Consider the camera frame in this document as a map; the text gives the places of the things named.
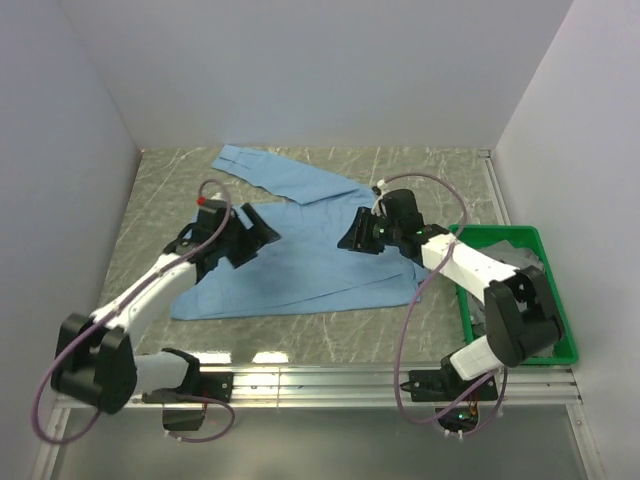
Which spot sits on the grey long sleeve shirt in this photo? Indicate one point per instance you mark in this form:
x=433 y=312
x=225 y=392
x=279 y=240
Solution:
x=502 y=251

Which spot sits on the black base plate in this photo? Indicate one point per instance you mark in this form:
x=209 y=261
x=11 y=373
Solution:
x=210 y=385
x=438 y=386

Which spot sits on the light blue long sleeve shirt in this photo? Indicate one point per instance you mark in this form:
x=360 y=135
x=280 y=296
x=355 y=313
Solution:
x=304 y=272

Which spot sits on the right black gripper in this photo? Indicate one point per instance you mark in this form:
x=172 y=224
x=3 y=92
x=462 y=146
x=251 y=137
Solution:
x=358 y=236

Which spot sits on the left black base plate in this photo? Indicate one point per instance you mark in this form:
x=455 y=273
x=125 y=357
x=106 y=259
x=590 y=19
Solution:
x=210 y=385

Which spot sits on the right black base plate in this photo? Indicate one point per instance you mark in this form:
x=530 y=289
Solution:
x=438 y=386

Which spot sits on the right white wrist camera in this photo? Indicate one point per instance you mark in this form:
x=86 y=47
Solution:
x=380 y=190

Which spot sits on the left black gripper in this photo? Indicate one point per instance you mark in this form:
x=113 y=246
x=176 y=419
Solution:
x=259 y=228

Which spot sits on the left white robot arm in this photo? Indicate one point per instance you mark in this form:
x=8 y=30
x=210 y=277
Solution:
x=95 y=361

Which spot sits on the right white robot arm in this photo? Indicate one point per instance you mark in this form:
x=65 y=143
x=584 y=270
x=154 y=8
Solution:
x=442 y=252

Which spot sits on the green plastic bin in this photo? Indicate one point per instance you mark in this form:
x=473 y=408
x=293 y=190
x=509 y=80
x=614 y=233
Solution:
x=525 y=317

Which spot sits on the aluminium mounting rail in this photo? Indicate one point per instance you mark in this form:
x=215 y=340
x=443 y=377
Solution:
x=341 y=422

